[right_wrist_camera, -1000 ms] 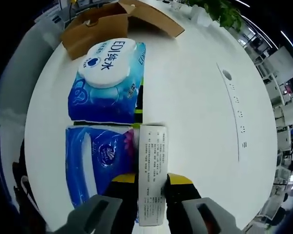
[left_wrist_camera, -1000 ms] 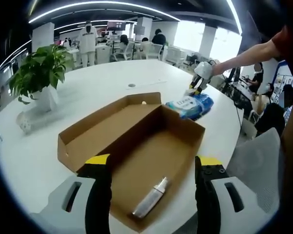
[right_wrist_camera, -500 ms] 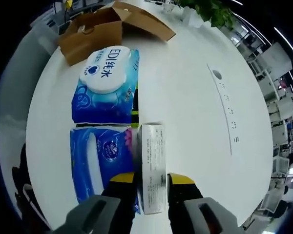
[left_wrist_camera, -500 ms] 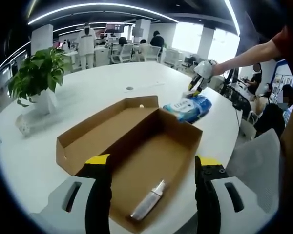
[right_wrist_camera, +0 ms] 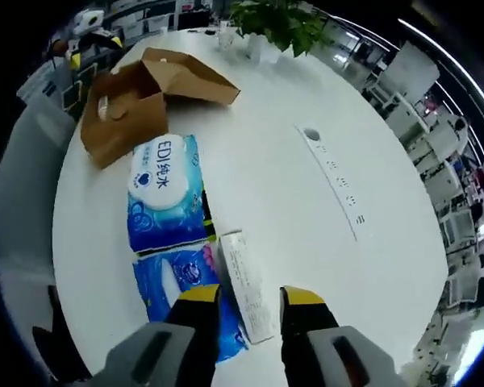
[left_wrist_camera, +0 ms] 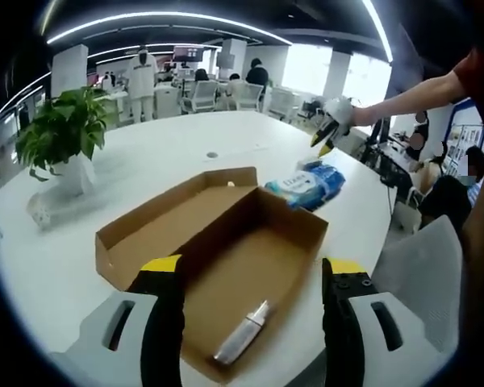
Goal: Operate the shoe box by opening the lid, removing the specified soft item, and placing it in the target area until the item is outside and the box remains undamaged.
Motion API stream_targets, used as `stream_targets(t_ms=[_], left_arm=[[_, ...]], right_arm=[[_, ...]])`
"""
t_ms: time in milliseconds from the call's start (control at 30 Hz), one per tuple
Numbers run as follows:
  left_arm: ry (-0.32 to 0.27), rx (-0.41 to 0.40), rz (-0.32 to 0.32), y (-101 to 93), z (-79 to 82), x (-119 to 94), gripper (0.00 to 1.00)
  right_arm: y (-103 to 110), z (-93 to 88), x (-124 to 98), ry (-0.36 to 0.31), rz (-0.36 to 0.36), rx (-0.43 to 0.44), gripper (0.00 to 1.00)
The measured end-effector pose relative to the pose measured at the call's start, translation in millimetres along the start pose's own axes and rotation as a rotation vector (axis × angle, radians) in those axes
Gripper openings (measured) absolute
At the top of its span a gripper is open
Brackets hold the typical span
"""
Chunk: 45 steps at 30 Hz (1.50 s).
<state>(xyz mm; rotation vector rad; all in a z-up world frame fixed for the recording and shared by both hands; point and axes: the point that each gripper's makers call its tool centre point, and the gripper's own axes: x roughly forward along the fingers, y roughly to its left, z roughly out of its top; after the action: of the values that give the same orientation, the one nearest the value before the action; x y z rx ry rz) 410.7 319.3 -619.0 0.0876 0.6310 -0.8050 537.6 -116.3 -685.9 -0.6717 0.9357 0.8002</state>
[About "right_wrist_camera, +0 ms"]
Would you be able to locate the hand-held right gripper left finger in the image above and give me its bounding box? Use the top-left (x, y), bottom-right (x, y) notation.
top-left (94, 283), bottom-right (223, 387)

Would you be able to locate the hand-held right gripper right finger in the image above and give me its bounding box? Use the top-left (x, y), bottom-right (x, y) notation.
top-left (278, 285), bottom-right (403, 387)

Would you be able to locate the blue soft tissue pack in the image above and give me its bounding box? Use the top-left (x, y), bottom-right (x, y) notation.
top-left (131, 243), bottom-right (251, 363)

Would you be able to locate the white slim carton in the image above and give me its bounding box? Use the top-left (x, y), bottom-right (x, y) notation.
top-left (217, 230), bottom-right (280, 345)

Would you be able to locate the brown cardboard shoe box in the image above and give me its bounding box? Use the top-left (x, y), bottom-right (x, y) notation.
top-left (80, 47), bottom-right (242, 169)

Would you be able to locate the blue wipes pack white lid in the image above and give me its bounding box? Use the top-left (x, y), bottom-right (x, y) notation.
top-left (127, 134), bottom-right (209, 253)

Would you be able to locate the white cup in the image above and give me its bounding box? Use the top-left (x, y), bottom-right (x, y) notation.
top-left (216, 31), bottom-right (236, 52)

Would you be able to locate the grey mesh chair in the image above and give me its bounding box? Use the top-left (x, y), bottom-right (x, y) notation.
top-left (0, 106), bottom-right (77, 291)

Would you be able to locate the desk socket panel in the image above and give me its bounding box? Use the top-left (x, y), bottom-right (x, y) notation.
top-left (294, 125), bottom-right (368, 243)

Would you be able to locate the green potted plant white pot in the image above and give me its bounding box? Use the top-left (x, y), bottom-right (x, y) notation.
top-left (228, 0), bottom-right (336, 60)

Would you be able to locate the group of white office chairs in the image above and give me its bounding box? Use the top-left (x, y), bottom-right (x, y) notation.
top-left (362, 40), bottom-right (484, 323)

